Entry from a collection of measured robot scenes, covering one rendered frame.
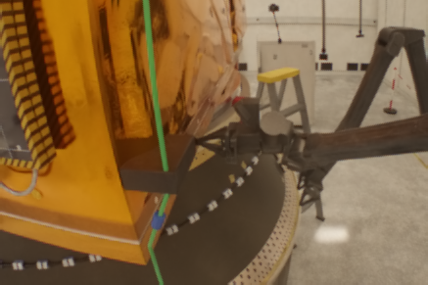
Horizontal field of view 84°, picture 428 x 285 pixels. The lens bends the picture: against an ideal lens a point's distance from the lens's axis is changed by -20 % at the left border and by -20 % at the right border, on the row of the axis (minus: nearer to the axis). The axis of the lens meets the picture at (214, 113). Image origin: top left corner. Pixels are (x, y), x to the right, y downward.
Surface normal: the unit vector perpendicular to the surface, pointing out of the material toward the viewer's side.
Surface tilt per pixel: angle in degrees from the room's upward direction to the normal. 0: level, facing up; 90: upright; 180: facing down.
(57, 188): 97
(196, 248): 62
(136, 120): 91
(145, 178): 90
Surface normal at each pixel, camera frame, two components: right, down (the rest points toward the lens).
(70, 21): -0.07, 0.36
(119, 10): 0.60, 0.33
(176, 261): 0.49, -0.21
